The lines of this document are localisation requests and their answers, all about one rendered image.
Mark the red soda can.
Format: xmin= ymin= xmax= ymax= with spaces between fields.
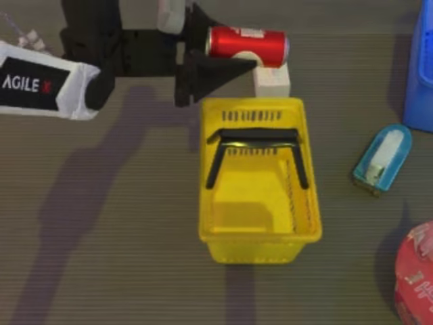
xmin=205 ymin=26 xmax=290 ymax=69

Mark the yellow plastic shopping basket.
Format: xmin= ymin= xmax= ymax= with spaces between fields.
xmin=197 ymin=97 xmax=323 ymax=265

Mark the blue plastic container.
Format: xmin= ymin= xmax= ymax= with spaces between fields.
xmin=401 ymin=0 xmax=433 ymax=133

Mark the red printed snack package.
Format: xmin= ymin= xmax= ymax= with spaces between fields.
xmin=393 ymin=219 xmax=433 ymax=325

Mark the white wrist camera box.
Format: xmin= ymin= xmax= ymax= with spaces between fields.
xmin=156 ymin=0 xmax=186 ymax=35

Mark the black basket handle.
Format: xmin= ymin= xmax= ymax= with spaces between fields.
xmin=204 ymin=127 xmax=310 ymax=190

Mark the white rectangular block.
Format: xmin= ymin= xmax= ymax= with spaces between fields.
xmin=252 ymin=64 xmax=292 ymax=100

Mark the clear cable bundle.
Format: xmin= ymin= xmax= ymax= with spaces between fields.
xmin=0 ymin=9 xmax=47 ymax=50

